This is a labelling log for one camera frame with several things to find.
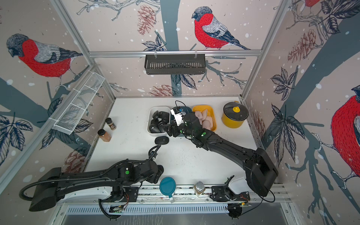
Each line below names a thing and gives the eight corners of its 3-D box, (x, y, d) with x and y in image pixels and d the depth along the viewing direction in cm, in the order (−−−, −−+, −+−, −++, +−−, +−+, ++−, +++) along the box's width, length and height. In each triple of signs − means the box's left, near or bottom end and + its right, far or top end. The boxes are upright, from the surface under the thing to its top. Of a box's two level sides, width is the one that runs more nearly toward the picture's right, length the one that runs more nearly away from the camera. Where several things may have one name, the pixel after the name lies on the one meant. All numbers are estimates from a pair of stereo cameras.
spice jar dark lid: (111, 131, 102) (105, 123, 94) (111, 126, 105) (104, 118, 97) (116, 129, 103) (110, 121, 95) (116, 124, 106) (110, 116, 98)
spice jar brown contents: (103, 142, 96) (95, 135, 88) (105, 136, 99) (98, 129, 91) (109, 142, 96) (102, 135, 88) (111, 136, 99) (105, 129, 91)
